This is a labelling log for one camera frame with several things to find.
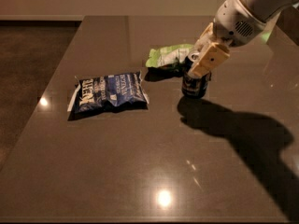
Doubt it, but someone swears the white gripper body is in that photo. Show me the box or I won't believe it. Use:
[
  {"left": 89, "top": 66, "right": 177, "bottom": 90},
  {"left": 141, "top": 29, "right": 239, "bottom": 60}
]
[{"left": 213, "top": 0, "right": 266, "bottom": 47}]

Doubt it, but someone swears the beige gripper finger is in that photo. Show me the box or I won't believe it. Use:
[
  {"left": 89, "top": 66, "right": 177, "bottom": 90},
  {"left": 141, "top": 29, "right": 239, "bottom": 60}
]
[
  {"left": 188, "top": 42, "right": 230, "bottom": 78},
  {"left": 188, "top": 22, "right": 215, "bottom": 62}
]

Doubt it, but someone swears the dark blue pepsi can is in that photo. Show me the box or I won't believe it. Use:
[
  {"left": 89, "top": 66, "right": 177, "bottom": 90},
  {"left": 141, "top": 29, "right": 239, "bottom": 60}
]
[{"left": 181, "top": 57, "right": 211, "bottom": 99}]

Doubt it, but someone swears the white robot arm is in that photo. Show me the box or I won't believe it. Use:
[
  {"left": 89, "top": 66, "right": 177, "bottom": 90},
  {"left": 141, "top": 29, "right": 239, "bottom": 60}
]
[{"left": 189, "top": 0, "right": 299, "bottom": 78}]

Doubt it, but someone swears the green chip bag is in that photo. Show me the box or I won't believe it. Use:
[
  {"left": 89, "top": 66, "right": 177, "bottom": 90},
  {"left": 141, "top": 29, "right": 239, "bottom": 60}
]
[{"left": 146, "top": 44, "right": 192, "bottom": 68}]

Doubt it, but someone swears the blue chip bag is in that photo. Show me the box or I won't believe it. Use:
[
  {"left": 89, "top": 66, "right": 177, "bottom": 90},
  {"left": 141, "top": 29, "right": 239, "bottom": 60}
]
[{"left": 67, "top": 71, "right": 149, "bottom": 113}]

